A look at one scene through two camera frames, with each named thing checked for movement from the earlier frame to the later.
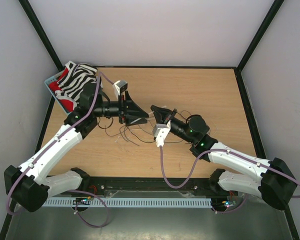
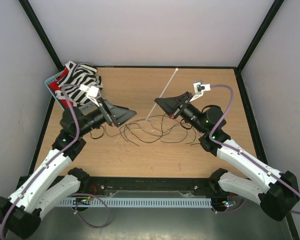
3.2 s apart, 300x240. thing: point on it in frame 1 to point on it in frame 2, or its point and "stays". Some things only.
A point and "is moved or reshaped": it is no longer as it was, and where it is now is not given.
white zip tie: (149, 113) is moved or reshaped
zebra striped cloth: (79, 75) stays
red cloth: (66, 104) stays
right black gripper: (163, 115) to (171, 105)
